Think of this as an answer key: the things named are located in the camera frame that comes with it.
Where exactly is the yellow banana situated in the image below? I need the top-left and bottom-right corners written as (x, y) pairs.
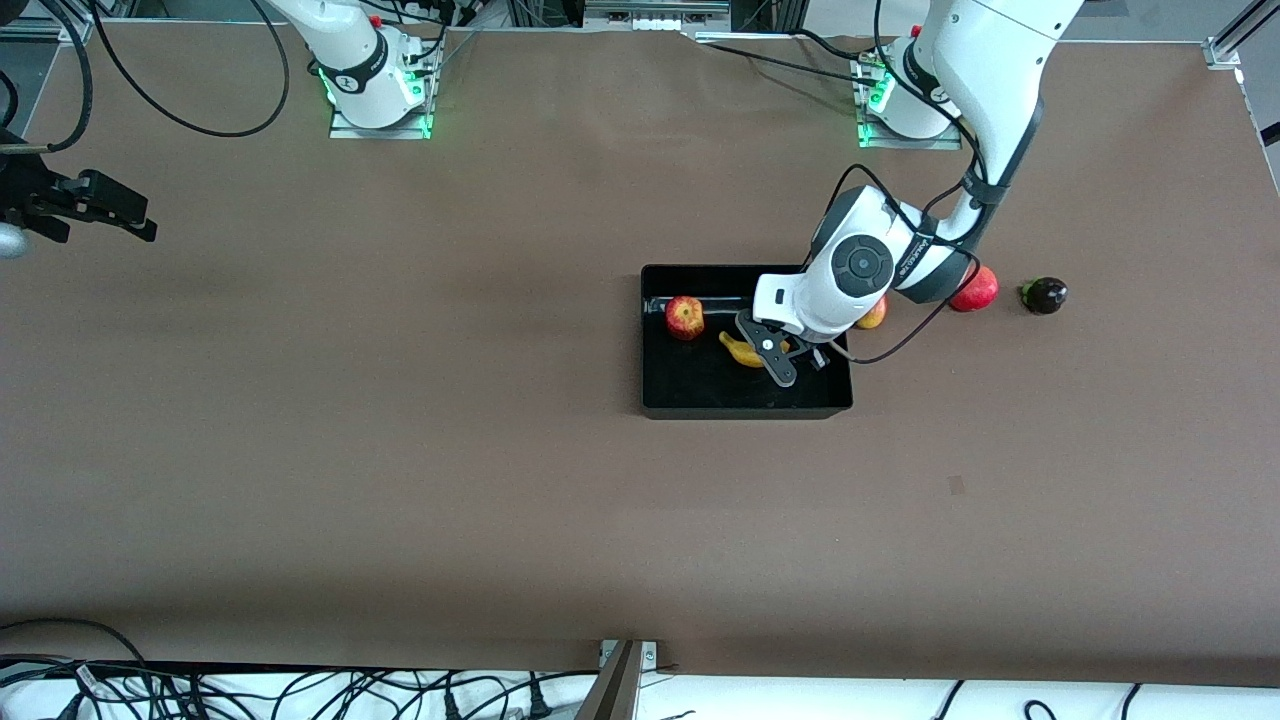
top-left (717, 331), bottom-right (793, 370)

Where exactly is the black plastic box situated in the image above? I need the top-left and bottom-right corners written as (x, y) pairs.
top-left (640, 264), bottom-right (854, 421)

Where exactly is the red apple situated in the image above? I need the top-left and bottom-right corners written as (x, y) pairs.
top-left (666, 295), bottom-right (705, 343)

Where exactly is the red pomegranate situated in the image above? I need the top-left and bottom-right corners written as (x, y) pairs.
top-left (950, 265), bottom-right (1000, 313)

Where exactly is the dark purple mangosteen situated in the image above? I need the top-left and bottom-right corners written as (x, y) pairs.
top-left (1019, 277), bottom-right (1069, 316)

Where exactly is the grey device with ports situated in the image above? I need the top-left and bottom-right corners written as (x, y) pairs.
top-left (583, 0), bottom-right (732, 31)

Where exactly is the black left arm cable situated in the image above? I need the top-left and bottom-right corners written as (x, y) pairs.
top-left (825, 160), bottom-right (991, 366)

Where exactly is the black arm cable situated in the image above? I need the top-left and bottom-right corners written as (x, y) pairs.
top-left (825, 160), bottom-right (991, 366)
top-left (0, 0), bottom-right (291, 156)

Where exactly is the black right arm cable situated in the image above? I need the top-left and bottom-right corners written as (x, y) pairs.
top-left (0, 0), bottom-right (291, 156)

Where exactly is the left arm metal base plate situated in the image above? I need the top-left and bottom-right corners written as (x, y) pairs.
top-left (855, 50), bottom-right (963, 151)

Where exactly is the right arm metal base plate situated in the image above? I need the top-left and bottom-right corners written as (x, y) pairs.
top-left (328, 60), bottom-right (433, 141)

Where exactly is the black base cable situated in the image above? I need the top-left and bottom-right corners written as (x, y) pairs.
top-left (697, 38), bottom-right (881, 87)

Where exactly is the grey camera post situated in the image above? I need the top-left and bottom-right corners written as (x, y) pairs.
top-left (575, 638), bottom-right (643, 720)

